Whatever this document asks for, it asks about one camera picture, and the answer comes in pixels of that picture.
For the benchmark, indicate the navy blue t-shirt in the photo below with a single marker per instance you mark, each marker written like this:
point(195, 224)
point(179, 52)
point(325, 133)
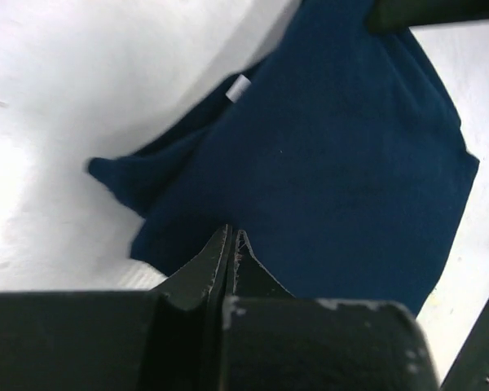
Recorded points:
point(339, 154)

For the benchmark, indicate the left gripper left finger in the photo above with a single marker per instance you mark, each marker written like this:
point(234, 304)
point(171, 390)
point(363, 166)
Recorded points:
point(164, 338)

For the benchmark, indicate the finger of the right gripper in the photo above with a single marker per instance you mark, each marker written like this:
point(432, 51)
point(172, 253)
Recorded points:
point(390, 15)

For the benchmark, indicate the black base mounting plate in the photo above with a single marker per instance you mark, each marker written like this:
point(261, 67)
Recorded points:
point(470, 370)

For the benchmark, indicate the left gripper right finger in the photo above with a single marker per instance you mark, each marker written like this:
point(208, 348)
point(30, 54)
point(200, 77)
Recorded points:
point(273, 341)

